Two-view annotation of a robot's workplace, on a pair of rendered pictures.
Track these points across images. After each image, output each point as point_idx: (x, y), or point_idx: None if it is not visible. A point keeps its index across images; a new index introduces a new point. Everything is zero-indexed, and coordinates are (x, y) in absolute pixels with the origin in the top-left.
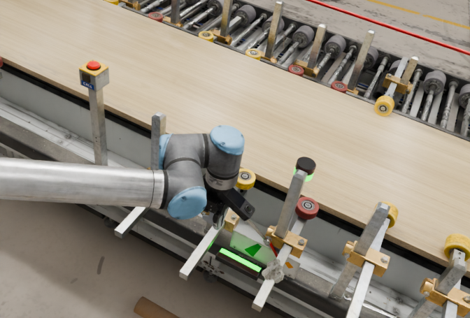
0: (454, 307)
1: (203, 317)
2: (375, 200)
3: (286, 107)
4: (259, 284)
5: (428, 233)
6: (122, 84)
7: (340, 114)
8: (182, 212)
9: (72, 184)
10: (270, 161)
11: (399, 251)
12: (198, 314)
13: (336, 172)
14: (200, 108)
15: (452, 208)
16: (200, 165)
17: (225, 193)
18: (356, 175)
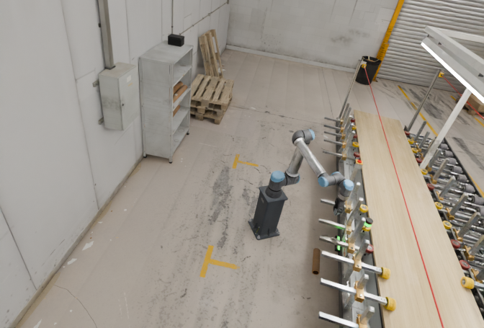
0: (354, 291)
1: (325, 277)
2: (393, 275)
3: (420, 239)
4: None
5: (392, 297)
6: (377, 184)
7: (440, 263)
8: (320, 182)
9: (310, 158)
10: (381, 233)
11: (377, 293)
12: (325, 275)
13: (396, 259)
14: (388, 208)
15: (419, 313)
16: (335, 182)
17: (339, 200)
18: (402, 267)
